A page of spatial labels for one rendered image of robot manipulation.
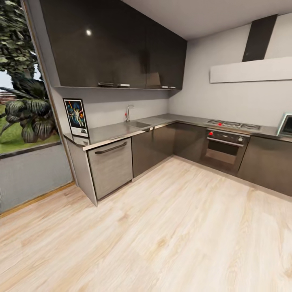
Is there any poster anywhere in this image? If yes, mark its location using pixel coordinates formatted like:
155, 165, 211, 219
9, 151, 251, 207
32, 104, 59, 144
63, 98, 90, 138

